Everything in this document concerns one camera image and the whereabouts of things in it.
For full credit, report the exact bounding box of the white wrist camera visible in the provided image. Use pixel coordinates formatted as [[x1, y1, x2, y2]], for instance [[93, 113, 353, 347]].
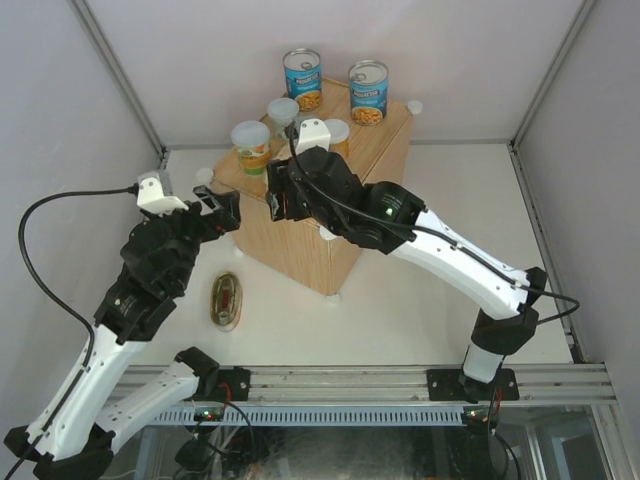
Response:
[[136, 170, 188, 216], [293, 118, 331, 155]]

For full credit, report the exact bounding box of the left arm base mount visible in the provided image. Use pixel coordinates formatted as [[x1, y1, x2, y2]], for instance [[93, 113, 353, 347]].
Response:
[[174, 347, 251, 402]]

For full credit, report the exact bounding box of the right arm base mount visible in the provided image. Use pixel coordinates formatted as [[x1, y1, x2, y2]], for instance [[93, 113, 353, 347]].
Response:
[[426, 368, 520, 403]]

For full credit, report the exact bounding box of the yellow can white lid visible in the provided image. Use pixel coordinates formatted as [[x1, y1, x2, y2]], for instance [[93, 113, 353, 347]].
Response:
[[231, 120, 271, 176]]

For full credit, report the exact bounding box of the wooden cube counter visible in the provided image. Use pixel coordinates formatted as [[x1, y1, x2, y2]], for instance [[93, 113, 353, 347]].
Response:
[[212, 77, 413, 295]]

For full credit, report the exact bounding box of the grey slotted cable duct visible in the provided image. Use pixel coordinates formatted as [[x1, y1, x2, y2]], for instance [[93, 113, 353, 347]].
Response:
[[149, 405, 464, 427]]

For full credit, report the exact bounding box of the tan can white lid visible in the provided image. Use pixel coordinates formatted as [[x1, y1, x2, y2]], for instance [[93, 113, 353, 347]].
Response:
[[325, 119, 350, 160]]

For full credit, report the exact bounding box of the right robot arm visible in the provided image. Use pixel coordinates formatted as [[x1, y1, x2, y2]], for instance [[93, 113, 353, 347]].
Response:
[[266, 147, 547, 399]]

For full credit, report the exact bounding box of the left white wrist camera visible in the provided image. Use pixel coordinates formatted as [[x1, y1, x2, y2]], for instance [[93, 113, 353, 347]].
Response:
[[136, 170, 188, 216]]

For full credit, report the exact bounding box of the blue soup can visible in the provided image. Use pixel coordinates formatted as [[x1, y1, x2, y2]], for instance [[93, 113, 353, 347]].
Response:
[[283, 48, 322, 112], [348, 60, 389, 126]]

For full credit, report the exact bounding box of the oval sardine tin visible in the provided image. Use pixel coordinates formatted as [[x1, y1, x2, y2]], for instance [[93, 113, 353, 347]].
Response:
[[209, 271, 243, 332]]

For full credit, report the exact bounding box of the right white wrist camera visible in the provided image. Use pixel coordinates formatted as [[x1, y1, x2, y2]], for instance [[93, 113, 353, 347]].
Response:
[[293, 118, 331, 155]]

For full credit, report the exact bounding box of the right black cable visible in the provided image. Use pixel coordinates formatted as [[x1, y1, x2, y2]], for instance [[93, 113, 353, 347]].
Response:
[[283, 122, 581, 326]]

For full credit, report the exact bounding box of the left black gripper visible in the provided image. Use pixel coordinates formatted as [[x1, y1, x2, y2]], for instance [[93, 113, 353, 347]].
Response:
[[146, 185, 240, 292]]

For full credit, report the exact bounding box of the green can white lid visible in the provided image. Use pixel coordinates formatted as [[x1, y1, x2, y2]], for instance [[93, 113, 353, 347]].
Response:
[[267, 97, 299, 140]]

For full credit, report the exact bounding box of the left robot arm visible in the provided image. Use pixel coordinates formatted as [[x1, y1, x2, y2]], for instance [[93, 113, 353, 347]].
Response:
[[4, 186, 241, 479]]

